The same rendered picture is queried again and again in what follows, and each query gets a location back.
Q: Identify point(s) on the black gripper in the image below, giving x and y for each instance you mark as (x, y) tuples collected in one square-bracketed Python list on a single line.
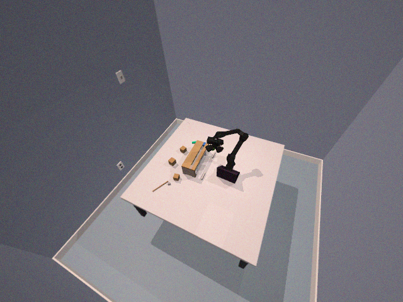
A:
[(210, 147)]

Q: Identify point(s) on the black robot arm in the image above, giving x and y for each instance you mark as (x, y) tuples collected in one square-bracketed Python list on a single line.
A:
[(217, 141)]

